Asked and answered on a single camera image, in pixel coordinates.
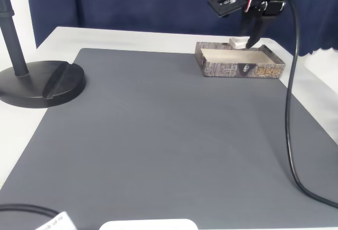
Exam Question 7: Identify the small white rectangular block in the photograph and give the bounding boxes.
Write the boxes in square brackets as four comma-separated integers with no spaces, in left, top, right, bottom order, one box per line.
[229,37,250,49]

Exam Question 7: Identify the patterned open cardboard box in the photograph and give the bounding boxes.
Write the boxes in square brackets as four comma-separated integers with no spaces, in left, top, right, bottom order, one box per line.
[194,41,287,78]

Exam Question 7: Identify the dark blue curtain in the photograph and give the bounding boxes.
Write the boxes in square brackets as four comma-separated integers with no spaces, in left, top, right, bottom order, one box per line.
[23,0,338,56]

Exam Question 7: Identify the grey desk mat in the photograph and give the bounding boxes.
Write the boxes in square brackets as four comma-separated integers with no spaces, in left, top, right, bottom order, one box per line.
[0,47,338,230]

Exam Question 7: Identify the black round-base stand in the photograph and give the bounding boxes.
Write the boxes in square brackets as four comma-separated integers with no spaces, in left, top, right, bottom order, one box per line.
[0,0,87,109]

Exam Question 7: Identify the white flat device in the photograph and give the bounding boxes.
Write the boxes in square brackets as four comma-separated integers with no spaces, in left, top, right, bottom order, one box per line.
[99,218,199,230]

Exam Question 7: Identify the white printed label tag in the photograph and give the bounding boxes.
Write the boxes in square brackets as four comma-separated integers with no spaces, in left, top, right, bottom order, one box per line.
[34,210,76,230]

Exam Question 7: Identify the thick black camera cable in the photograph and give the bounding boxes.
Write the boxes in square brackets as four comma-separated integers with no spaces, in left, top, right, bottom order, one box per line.
[284,0,338,207]

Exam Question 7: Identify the thin black cable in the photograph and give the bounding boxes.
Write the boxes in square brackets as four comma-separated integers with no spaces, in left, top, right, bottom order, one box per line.
[0,204,79,230]

